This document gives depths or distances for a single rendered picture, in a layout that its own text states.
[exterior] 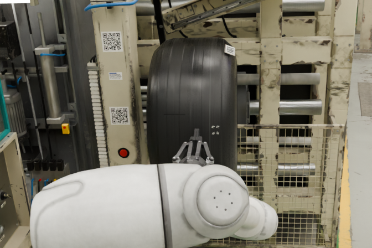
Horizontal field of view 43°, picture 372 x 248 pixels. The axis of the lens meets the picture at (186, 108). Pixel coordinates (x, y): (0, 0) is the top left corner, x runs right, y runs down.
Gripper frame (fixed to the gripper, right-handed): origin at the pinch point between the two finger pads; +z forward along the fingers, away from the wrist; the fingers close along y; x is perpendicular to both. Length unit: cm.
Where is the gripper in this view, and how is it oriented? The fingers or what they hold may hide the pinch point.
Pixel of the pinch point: (196, 138)
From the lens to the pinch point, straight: 155.8
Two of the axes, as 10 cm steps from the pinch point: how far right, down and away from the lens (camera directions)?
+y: -9.9, 0.0, 1.1
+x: 0.6, 8.7, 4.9
